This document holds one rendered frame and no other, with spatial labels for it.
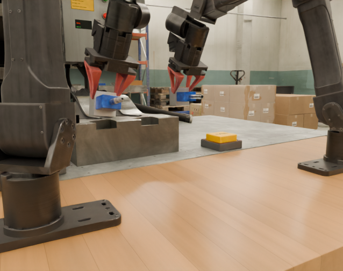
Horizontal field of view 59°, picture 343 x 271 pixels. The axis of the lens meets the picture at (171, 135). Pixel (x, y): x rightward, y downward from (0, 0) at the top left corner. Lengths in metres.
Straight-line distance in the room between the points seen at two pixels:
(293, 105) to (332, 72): 4.62
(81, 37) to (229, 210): 1.28
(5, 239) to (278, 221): 0.33
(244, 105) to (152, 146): 3.86
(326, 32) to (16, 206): 0.63
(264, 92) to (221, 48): 4.21
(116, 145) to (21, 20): 0.39
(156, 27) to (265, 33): 3.38
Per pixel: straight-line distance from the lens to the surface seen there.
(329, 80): 0.70
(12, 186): 0.37
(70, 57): 1.55
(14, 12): 0.38
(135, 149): 0.71
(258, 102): 4.67
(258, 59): 9.46
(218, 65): 8.67
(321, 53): 0.71
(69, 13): 1.58
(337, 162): 0.71
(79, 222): 0.40
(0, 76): 1.44
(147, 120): 0.77
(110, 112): 0.68
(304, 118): 5.57
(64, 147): 0.37
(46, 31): 0.38
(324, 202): 0.51
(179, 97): 0.90
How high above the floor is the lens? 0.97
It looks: 10 degrees down
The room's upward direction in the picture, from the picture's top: straight up
